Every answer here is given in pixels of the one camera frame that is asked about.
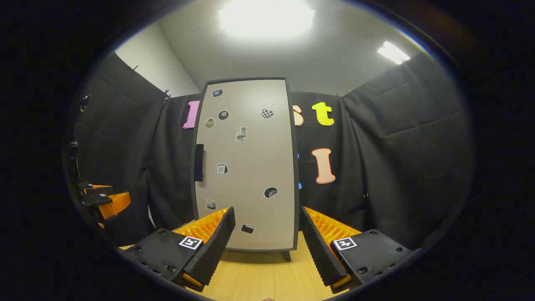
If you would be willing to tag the black backdrop cloth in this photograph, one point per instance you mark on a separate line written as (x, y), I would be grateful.
(397, 167)

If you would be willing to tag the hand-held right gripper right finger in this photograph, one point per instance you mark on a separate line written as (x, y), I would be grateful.
(317, 246)

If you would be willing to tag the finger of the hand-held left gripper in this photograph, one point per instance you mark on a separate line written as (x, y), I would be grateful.
(113, 204)
(98, 187)

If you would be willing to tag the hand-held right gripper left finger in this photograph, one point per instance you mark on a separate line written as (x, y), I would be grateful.
(217, 242)

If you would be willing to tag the large ceiling light panel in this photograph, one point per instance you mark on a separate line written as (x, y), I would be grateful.
(267, 16)

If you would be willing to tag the small ceiling light panel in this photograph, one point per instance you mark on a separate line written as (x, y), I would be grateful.
(393, 52)

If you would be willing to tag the beige cabinet door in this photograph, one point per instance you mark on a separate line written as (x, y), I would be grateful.
(250, 159)

